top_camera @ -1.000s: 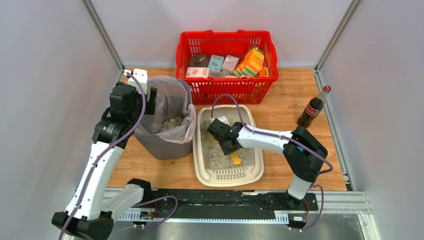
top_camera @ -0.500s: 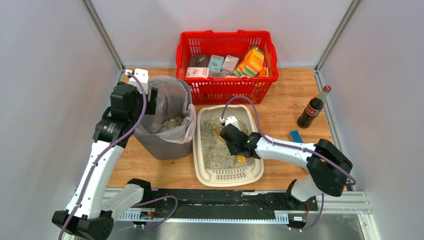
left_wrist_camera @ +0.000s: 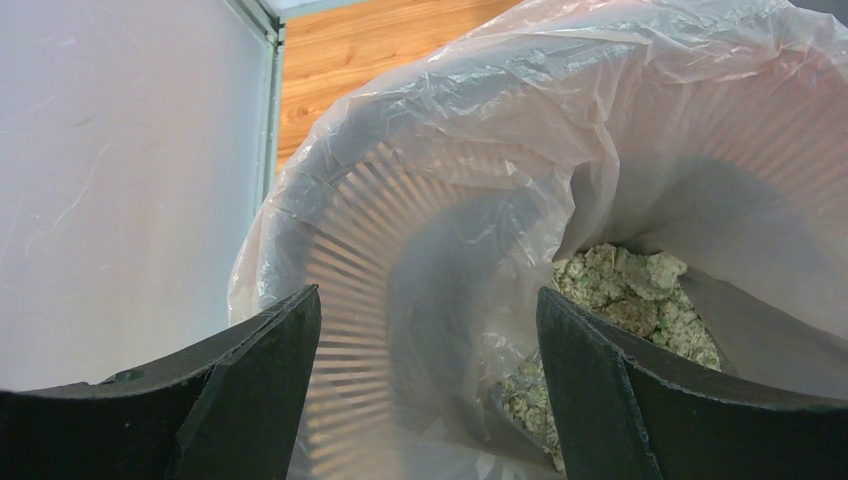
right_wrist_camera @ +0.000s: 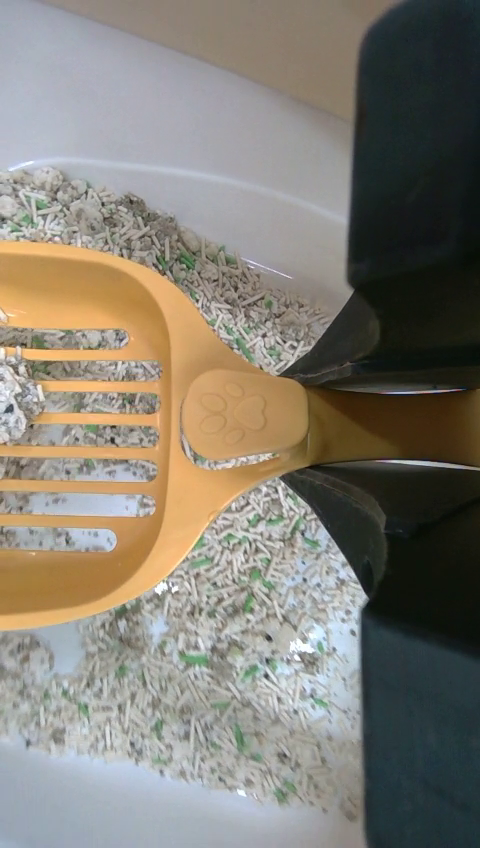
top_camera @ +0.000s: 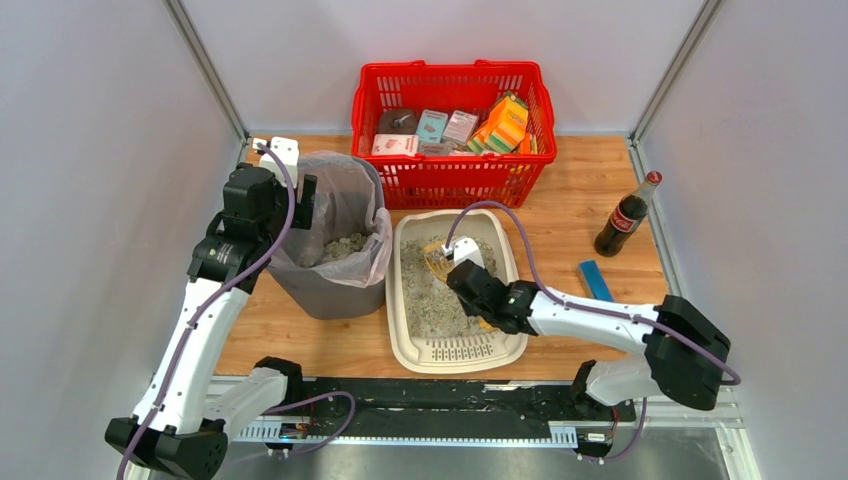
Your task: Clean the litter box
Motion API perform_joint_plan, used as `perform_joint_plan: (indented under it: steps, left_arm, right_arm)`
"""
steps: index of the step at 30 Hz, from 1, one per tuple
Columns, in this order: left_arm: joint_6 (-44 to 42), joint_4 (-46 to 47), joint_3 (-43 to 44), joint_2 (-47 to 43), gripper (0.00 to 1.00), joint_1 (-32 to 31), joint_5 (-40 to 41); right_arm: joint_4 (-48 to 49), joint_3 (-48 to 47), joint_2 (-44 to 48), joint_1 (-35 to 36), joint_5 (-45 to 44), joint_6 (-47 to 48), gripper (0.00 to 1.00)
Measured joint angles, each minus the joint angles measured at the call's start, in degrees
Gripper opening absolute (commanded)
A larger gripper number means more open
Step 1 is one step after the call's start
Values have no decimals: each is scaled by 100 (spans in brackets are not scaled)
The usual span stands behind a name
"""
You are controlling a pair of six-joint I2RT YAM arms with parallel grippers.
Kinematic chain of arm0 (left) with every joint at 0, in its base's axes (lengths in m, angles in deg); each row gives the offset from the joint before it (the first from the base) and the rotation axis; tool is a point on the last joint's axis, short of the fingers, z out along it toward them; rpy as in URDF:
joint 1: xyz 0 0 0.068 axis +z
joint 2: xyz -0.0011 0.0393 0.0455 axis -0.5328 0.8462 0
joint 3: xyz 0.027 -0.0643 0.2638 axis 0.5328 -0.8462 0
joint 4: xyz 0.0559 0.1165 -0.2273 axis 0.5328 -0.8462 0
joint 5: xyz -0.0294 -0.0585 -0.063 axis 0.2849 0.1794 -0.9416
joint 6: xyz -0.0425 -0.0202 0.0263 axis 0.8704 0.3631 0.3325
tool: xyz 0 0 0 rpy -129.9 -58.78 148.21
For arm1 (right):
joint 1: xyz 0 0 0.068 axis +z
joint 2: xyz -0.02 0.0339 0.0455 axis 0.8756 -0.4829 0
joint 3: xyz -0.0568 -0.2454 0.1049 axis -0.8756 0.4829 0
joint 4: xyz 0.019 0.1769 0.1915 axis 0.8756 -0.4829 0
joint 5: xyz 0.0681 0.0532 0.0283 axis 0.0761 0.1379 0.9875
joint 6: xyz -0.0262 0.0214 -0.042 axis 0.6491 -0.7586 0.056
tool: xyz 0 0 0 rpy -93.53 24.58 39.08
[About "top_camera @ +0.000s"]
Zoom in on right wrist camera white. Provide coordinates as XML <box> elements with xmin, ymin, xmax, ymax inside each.
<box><xmin>444</xmin><ymin>236</ymin><xmax>485</xmax><ymax>268</ymax></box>

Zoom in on brown round item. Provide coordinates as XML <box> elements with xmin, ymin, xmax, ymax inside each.
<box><xmin>376</xmin><ymin>108</ymin><xmax>419</xmax><ymax>135</ymax></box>

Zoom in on grey small box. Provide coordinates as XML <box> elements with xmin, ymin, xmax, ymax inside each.
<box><xmin>442</xmin><ymin>110</ymin><xmax>479</xmax><ymax>146</ymax></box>

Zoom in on yellow litter scoop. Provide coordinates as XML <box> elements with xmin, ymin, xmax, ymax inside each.
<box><xmin>422</xmin><ymin>241</ymin><xmax>455</xmax><ymax>283</ymax></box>

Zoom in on grey mesh trash bin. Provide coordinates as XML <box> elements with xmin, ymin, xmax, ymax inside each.
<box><xmin>267</xmin><ymin>150</ymin><xmax>388</xmax><ymax>322</ymax></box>

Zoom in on white pink sponge box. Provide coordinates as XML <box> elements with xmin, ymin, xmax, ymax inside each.
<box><xmin>370</xmin><ymin>134</ymin><xmax>419</xmax><ymax>156</ymax></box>

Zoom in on cat litter granules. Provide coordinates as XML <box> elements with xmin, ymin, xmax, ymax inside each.
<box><xmin>400</xmin><ymin>236</ymin><xmax>490</xmax><ymax>339</ymax></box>

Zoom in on teal small box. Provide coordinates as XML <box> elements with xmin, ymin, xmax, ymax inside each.
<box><xmin>416</xmin><ymin>109</ymin><xmax>449</xmax><ymax>143</ymax></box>

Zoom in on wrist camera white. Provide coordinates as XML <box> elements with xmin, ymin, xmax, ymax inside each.
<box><xmin>251</xmin><ymin>136</ymin><xmax>299</xmax><ymax>189</ymax></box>
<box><xmin>444</xmin><ymin>236</ymin><xmax>485</xmax><ymax>268</ymax></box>

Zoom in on red shopping basket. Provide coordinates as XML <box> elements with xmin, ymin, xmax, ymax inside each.
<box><xmin>351</xmin><ymin>60</ymin><xmax>558</xmax><ymax>209</ymax></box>

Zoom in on orange green sponge pack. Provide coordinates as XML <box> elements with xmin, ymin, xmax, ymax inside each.
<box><xmin>466</xmin><ymin>91</ymin><xmax>529</xmax><ymax>154</ymax></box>

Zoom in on grey sponge label box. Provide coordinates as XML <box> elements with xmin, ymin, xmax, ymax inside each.
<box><xmin>418</xmin><ymin>142</ymin><xmax>453</xmax><ymax>156</ymax></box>

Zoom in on cola glass bottle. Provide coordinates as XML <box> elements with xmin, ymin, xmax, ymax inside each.
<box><xmin>593</xmin><ymin>170</ymin><xmax>663</xmax><ymax>257</ymax></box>

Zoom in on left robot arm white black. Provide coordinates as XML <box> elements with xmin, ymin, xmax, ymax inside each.
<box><xmin>105</xmin><ymin>163</ymin><xmax>317</xmax><ymax>479</ymax></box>

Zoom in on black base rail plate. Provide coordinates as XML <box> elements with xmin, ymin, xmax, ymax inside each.
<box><xmin>240</xmin><ymin>377</ymin><xmax>638</xmax><ymax>441</ymax></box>

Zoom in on beige litter box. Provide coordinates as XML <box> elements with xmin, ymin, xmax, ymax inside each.
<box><xmin>385</xmin><ymin>209</ymin><xmax>528</xmax><ymax>375</ymax></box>

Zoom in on litter clumps in bin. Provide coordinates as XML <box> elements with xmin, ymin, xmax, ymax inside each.
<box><xmin>320</xmin><ymin>232</ymin><xmax>369</xmax><ymax>264</ymax></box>

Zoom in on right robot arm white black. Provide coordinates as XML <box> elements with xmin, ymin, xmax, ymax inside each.
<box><xmin>446</xmin><ymin>260</ymin><xmax>741</xmax><ymax>411</ymax></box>

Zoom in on blue and tan box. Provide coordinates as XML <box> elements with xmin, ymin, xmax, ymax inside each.
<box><xmin>578</xmin><ymin>260</ymin><xmax>614</xmax><ymax>302</ymax></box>

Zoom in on translucent plastic bin liner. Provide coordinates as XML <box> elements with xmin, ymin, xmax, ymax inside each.
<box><xmin>267</xmin><ymin>150</ymin><xmax>395</xmax><ymax>290</ymax></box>

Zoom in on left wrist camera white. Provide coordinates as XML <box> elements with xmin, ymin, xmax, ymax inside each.
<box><xmin>251</xmin><ymin>136</ymin><xmax>299</xmax><ymax>189</ymax></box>

